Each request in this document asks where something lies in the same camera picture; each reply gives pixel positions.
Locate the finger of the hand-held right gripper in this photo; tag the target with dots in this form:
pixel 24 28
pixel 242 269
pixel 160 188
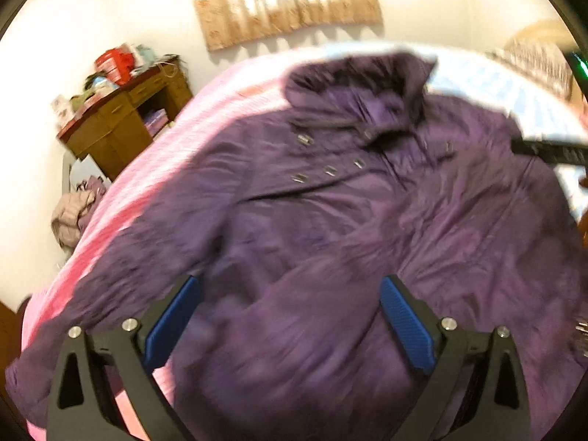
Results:
pixel 551 151

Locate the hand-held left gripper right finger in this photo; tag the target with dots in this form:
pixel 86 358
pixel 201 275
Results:
pixel 406 321

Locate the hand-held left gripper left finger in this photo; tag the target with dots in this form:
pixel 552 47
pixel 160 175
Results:
pixel 174 321

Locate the purple padded jacket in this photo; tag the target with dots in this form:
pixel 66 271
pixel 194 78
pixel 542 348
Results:
pixel 321 220

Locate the pile of pale clothes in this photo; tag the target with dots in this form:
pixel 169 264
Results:
pixel 69 220

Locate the beige patterned pillow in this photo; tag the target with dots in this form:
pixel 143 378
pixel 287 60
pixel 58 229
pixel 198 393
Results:
pixel 537 59

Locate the light blue bed sheet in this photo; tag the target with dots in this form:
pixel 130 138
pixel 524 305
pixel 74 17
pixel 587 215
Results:
pixel 477 82

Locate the purple box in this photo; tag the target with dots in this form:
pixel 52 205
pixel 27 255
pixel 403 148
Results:
pixel 156 123

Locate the pink fleece blanket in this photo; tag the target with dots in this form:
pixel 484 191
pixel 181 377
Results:
pixel 183 119

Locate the brown wooden desk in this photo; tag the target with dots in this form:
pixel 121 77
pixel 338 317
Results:
pixel 115 119

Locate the white printed card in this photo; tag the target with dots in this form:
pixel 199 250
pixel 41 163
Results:
pixel 62 110

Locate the red box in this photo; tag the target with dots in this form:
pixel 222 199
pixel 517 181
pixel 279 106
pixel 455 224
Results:
pixel 115 64

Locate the beige patterned curtain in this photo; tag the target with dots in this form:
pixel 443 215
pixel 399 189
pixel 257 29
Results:
pixel 285 14

